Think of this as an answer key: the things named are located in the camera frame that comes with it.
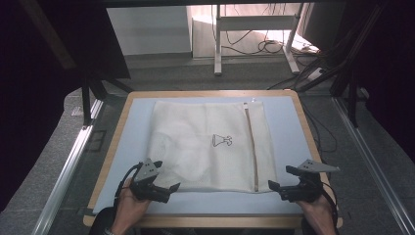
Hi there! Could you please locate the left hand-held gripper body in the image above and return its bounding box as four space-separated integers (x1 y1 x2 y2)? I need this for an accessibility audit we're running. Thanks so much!
129 158 171 204

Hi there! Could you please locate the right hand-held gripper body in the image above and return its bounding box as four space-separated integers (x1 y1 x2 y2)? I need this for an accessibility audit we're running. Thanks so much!
279 159 341 203

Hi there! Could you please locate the white mesh laundry bag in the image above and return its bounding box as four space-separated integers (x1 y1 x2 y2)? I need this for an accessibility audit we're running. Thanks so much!
145 99 279 194

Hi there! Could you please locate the person's right hand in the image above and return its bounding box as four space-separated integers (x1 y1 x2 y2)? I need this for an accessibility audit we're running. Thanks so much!
295 194 337 229

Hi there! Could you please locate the person's left hand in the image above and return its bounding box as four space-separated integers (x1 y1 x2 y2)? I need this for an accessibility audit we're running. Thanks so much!
112 178 152 229

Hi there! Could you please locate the light blue table mat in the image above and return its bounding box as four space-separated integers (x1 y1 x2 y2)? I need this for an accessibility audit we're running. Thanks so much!
92 95 331 216

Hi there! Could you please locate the black chair armrest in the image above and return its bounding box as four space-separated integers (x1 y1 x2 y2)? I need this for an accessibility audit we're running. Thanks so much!
88 207 121 235

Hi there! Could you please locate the black tripod stand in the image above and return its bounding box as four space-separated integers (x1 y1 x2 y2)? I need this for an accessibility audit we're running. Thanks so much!
80 75 135 127

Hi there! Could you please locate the black metal stand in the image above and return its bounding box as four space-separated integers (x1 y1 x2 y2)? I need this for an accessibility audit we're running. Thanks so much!
328 63 370 129

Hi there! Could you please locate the white power strip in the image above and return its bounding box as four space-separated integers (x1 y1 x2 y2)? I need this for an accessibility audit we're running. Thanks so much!
306 67 326 81

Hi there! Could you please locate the white panel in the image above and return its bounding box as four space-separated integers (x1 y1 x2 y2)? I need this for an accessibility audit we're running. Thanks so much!
106 6 193 57

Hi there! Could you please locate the wooden beam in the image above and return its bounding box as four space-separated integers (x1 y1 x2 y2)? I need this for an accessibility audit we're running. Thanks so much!
19 0 78 71

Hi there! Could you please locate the right hand-held gripper cable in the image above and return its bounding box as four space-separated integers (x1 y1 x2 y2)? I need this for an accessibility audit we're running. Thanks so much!
321 181 341 235

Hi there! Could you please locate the thin black floor cable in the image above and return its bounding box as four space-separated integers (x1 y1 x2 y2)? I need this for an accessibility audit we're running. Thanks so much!
299 100 339 155

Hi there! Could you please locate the aluminium rail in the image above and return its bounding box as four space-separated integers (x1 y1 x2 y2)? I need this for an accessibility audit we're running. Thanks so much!
31 98 105 235
331 96 415 235

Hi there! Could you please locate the black floor cables bundle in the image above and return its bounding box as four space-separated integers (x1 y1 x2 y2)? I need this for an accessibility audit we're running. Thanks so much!
224 28 322 57

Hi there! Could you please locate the white metal stand frame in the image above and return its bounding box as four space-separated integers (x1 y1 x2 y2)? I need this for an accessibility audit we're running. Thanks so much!
212 3 306 76

